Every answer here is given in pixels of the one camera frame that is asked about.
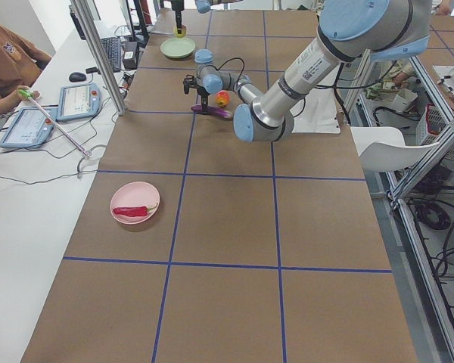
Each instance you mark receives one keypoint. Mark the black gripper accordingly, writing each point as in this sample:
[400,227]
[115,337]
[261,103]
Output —
[202,91]
[178,8]

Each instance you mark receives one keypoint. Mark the yellow green fruit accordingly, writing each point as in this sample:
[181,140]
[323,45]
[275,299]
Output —
[180,32]

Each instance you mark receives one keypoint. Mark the purple eggplant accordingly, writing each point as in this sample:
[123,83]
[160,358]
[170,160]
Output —
[212,111]

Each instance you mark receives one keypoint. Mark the red chili pepper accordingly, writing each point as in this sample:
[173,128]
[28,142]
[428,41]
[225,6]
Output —
[134,211]

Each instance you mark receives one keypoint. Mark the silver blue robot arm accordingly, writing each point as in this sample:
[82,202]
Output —
[202,6]
[390,30]

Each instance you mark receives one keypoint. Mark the light green plate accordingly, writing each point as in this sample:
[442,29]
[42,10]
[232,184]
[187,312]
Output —
[177,48]

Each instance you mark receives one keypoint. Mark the black keyboard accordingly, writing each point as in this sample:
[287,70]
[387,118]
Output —
[112,48]

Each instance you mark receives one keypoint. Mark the black computer mouse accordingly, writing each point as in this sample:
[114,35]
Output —
[77,77]

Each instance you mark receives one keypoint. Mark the blue teach pendant far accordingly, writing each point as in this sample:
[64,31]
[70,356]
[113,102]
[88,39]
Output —
[78,102]

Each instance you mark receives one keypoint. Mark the blue teach pendant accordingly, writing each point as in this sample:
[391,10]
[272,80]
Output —
[29,128]
[78,102]

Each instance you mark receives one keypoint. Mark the long metal grabber stick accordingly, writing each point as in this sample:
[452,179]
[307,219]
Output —
[27,94]

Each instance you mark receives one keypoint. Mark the person in brown shirt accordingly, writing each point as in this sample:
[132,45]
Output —
[21,64]

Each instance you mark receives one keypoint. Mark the blue teach pendant near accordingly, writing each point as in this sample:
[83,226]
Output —
[29,128]

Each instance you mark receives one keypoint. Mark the white plastic chair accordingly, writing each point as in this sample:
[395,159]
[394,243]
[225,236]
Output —
[383,149]

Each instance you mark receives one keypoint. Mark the aluminium frame post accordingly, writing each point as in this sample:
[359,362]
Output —
[84,16]

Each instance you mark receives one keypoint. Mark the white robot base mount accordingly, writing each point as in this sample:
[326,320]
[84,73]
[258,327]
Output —
[317,113]

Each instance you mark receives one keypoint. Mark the white wire basket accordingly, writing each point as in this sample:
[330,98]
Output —
[429,126]

